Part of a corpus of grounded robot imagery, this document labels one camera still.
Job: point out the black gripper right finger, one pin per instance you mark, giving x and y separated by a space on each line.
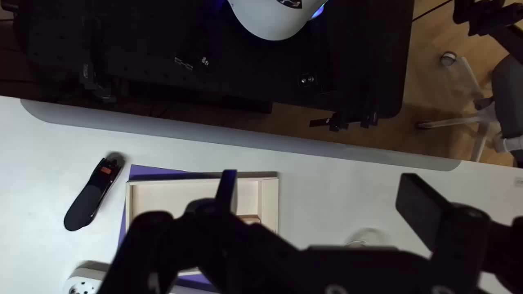
446 235

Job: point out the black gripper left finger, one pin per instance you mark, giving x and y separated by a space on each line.
206 251

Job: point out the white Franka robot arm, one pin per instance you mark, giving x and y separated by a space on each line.
271 19

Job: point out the wooden two-compartment box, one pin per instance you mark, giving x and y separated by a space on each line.
157 199

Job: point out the clear plastic cup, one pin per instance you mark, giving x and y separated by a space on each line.
368 239

